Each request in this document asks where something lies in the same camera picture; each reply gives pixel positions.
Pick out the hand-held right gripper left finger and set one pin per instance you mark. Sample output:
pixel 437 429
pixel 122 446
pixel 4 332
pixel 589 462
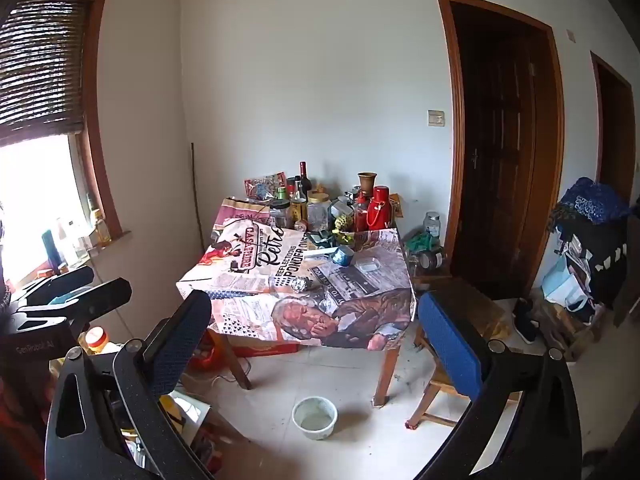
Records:
pixel 182 347

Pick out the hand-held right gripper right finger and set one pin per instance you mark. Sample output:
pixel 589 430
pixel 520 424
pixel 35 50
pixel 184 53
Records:
pixel 450 345

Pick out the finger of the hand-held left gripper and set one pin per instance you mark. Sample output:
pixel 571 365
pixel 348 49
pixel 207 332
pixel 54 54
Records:
pixel 100 295
pixel 60 282

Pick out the clear plastic container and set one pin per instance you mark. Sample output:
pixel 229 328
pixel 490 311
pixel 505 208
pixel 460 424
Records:
pixel 370 264

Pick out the foil ball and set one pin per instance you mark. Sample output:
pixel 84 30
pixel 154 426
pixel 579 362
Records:
pixel 301 284

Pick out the blue tin can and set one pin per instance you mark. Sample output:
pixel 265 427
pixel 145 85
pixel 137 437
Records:
pixel 344 256

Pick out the white bowl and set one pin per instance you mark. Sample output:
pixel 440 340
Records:
pixel 314 417

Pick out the green foil wrapper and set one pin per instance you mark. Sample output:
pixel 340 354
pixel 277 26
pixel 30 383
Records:
pixel 342 234

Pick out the teal wrapper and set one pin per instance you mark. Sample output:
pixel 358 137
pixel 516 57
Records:
pixel 320 239

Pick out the red plastic bag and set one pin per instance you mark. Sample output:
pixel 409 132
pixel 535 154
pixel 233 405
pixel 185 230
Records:
pixel 202 357

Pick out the dark blue bottle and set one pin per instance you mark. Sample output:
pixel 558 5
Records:
pixel 50 254

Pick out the oil bottle orange cap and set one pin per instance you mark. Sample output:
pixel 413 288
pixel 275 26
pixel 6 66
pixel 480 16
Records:
pixel 97 340

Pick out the yellow oil bottle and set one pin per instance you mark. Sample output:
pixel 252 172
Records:
pixel 102 231

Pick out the wooden table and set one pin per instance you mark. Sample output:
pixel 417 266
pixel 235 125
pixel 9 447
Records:
pixel 387 375

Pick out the low wooden bench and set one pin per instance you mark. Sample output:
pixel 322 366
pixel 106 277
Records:
pixel 430 276

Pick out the red carton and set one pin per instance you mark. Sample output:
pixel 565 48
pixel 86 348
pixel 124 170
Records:
pixel 260 348

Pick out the black shoe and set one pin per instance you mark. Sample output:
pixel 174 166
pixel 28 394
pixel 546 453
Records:
pixel 525 321

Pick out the green glass bottle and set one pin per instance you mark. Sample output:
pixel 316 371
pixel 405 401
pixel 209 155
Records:
pixel 92 205

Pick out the small glass jar metal lid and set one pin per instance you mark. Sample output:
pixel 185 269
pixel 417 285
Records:
pixel 438 259
pixel 424 259

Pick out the green cloth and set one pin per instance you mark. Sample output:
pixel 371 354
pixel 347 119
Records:
pixel 415 243

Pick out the cardboard box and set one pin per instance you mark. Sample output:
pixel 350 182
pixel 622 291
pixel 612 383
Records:
pixel 557 322

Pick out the tall glass jar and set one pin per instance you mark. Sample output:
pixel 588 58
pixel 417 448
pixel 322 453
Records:
pixel 431 225

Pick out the printed tablecloth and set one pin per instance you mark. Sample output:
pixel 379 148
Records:
pixel 280 270

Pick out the light blue plastic bag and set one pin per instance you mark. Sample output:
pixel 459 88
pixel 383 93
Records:
pixel 560 282

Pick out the printed woven sack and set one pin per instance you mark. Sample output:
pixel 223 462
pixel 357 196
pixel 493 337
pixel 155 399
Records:
pixel 235 210

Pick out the orange packet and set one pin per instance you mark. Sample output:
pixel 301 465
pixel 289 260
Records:
pixel 396 205

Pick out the red thermos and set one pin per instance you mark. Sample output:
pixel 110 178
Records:
pixel 380 208

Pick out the red sauce bottle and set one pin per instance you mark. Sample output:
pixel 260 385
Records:
pixel 361 214

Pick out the dark jar black lid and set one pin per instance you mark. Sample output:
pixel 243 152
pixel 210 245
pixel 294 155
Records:
pixel 280 214

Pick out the black bag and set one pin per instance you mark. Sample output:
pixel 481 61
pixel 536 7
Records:
pixel 597 265

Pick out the small red top can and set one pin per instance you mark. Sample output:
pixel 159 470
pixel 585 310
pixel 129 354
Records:
pixel 300 225

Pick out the patterned plastic packet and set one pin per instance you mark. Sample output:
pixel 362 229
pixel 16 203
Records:
pixel 262 186

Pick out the brown vase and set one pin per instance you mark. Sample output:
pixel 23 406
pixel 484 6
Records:
pixel 366 183

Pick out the green cap bottle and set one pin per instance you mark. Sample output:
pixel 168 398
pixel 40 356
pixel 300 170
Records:
pixel 281 193

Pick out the glass jar tan lid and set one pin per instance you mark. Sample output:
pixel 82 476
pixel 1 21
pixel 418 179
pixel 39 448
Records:
pixel 318 211

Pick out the blue patterned cloth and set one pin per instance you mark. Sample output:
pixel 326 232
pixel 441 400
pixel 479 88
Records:
pixel 592 200

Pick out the dark wine bottle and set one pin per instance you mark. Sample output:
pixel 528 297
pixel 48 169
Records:
pixel 304 176

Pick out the bamboo window blind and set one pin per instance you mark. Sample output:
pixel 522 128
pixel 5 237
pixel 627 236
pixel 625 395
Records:
pixel 45 60

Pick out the narrow dark wooden door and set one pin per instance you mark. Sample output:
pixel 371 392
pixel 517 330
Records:
pixel 615 130

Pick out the wooden window frame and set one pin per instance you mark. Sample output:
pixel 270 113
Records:
pixel 97 110

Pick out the wall light switch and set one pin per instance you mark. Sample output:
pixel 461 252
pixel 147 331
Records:
pixel 435 117

